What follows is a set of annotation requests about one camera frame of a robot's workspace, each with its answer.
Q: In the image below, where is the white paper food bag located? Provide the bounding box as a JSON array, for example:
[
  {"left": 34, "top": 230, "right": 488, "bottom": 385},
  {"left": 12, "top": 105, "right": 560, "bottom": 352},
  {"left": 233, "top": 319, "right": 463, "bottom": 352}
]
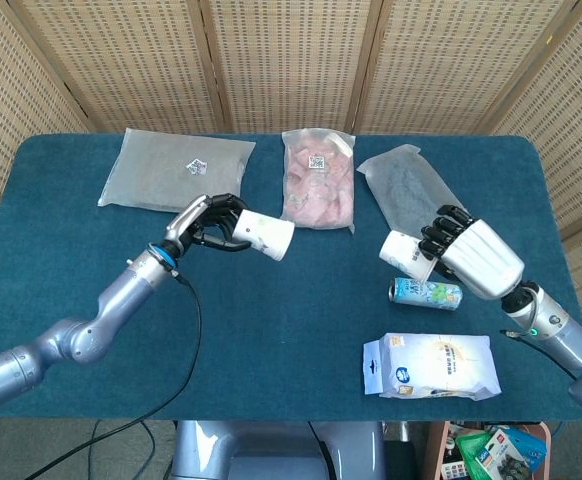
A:
[{"left": 362, "top": 332, "right": 502, "bottom": 401}]

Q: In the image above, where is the large grey bag with sticker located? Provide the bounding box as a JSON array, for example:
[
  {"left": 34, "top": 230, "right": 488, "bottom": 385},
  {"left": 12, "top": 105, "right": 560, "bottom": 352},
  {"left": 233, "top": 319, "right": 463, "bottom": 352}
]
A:
[{"left": 97, "top": 127, "right": 257, "bottom": 220}]

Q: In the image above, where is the brown storage crate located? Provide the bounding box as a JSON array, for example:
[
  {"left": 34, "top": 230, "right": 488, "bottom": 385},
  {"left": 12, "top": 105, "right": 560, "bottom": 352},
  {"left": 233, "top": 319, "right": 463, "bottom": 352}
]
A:
[{"left": 425, "top": 421, "right": 555, "bottom": 480}]

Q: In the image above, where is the green snack package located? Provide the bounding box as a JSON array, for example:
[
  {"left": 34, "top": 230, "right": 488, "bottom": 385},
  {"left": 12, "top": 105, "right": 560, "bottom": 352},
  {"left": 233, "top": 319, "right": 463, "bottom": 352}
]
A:
[{"left": 454, "top": 430, "right": 493, "bottom": 474}]

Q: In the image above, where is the blue table cover cloth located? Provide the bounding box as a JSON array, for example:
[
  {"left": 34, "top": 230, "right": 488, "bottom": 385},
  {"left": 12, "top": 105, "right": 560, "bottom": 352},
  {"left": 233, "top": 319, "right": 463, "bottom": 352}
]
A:
[{"left": 0, "top": 133, "right": 582, "bottom": 424}]

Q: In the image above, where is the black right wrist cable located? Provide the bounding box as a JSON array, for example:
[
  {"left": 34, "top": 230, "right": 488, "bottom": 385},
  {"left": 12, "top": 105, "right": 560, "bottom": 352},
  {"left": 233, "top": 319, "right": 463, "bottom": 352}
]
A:
[{"left": 501, "top": 327, "right": 578, "bottom": 382}]

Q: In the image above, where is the blue snack package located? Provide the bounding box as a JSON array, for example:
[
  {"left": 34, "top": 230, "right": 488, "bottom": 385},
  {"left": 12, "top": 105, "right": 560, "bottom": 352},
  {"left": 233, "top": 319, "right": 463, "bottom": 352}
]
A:
[{"left": 473, "top": 426, "right": 547, "bottom": 476}]

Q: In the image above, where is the small grey plastic bag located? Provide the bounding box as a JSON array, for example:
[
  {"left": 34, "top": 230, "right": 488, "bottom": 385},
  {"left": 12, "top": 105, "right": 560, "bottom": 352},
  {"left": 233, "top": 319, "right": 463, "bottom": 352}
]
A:
[{"left": 356, "top": 143, "right": 472, "bottom": 239}]

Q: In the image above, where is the light blue drink can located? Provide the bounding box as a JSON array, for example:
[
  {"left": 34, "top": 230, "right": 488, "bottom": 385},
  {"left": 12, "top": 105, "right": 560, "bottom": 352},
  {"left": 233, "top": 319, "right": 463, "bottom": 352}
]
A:
[{"left": 388, "top": 277, "right": 464, "bottom": 312}]

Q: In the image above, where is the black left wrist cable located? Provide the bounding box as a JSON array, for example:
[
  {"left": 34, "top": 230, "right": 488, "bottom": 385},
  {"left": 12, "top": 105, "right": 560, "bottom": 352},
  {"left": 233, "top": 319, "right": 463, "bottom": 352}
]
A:
[{"left": 23, "top": 272, "right": 203, "bottom": 480}]

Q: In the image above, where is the clear bag of pink pieces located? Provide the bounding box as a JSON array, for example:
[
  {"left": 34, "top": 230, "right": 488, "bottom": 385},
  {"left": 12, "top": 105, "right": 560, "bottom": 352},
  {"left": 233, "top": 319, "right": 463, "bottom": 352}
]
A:
[{"left": 279, "top": 128, "right": 357, "bottom": 235}]

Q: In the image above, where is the silver robot torso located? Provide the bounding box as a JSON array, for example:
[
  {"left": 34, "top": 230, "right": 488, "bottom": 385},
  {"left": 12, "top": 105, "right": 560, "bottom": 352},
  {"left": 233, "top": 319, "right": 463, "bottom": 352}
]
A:
[{"left": 170, "top": 419, "right": 387, "bottom": 480}]

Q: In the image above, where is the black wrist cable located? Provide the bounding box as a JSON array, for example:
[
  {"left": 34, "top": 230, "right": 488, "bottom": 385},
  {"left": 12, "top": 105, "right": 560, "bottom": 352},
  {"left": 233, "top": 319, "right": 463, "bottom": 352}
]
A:
[
  {"left": 501, "top": 327, "right": 578, "bottom": 382},
  {"left": 23, "top": 272, "right": 203, "bottom": 480}
]

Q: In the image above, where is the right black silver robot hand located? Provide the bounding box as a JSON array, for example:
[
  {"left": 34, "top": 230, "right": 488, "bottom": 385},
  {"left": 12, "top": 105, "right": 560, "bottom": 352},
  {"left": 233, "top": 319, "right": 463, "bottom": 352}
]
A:
[{"left": 419, "top": 203, "right": 526, "bottom": 301}]

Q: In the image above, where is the white floral paper cup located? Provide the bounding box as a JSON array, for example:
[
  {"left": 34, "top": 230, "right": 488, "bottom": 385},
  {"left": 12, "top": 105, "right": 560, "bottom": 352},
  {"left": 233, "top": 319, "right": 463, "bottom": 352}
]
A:
[
  {"left": 274, "top": 224, "right": 295, "bottom": 261},
  {"left": 234, "top": 209, "right": 292, "bottom": 258},
  {"left": 272, "top": 223, "right": 292, "bottom": 259},
  {"left": 277, "top": 226, "right": 297, "bottom": 262},
  {"left": 379, "top": 230, "right": 437, "bottom": 282}
]

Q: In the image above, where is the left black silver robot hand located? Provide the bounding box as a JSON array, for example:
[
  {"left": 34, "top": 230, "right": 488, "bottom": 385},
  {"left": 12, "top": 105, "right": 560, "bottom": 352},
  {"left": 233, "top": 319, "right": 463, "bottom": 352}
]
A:
[{"left": 164, "top": 193, "right": 253, "bottom": 255}]

